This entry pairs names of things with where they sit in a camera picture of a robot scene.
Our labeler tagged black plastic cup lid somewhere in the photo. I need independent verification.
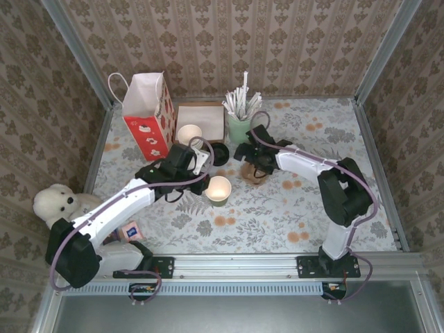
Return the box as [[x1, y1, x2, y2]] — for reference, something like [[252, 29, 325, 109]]
[[210, 141, 230, 168]]

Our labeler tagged red white paper bag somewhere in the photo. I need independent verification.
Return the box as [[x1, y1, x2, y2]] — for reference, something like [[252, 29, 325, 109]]
[[107, 71, 177, 162]]

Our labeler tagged green paper coffee cup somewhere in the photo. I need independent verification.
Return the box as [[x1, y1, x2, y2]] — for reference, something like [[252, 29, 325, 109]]
[[203, 176, 232, 208]]

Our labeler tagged mint green straw holder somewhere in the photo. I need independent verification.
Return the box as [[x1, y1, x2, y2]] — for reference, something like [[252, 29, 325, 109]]
[[227, 110, 251, 146]]

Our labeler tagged floral tablecloth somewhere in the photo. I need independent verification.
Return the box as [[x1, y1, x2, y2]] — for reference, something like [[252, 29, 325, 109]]
[[90, 98, 398, 256]]

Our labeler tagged small pink box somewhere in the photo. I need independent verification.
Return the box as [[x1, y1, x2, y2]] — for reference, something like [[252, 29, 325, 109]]
[[119, 221, 144, 243]]

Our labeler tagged white napkin stack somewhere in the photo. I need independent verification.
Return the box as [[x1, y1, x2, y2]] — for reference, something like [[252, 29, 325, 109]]
[[177, 105, 225, 143]]

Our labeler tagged small dark printed box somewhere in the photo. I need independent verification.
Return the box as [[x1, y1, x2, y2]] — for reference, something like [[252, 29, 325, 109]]
[[103, 227, 123, 246]]

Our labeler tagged brown cardboard napkin tray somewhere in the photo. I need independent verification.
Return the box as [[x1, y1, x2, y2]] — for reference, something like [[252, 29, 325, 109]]
[[172, 101, 227, 146]]

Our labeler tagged white teddy bear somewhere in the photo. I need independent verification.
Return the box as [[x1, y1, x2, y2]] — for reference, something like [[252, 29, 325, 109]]
[[33, 183, 101, 232]]

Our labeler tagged grey metal panel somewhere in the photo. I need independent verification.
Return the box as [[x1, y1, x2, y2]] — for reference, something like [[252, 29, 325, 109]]
[[51, 294, 427, 333]]

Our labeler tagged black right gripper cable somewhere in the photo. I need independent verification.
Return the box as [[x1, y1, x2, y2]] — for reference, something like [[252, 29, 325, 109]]
[[251, 165, 271, 181]]

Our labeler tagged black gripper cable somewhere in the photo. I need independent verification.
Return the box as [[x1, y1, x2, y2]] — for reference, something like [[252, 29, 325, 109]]
[[251, 165, 271, 181], [162, 188, 185, 205]]

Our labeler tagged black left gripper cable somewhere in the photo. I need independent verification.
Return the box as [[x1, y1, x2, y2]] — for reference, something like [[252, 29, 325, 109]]
[[162, 188, 185, 205]]

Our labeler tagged aluminium table side rail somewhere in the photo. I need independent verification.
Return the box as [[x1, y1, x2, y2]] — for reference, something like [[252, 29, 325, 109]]
[[352, 99, 410, 253], [82, 103, 115, 195]]

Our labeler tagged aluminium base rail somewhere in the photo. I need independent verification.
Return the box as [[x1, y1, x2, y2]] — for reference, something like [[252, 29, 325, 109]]
[[51, 252, 425, 280]]

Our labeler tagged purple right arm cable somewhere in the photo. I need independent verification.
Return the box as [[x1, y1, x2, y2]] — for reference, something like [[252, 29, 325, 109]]
[[249, 110, 379, 306]]

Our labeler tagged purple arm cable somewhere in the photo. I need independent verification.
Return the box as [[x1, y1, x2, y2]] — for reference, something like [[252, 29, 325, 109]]
[[249, 110, 379, 306], [50, 136, 215, 306]]

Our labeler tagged grey slotted cable duct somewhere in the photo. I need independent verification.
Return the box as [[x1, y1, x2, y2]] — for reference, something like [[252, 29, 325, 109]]
[[64, 280, 325, 296]]

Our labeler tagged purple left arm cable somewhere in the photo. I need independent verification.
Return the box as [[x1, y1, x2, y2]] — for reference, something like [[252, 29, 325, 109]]
[[50, 136, 215, 306]]

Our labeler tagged aluminium frame post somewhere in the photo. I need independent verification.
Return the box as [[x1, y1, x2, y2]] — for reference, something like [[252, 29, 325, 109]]
[[41, 0, 117, 112], [353, 0, 422, 105]]

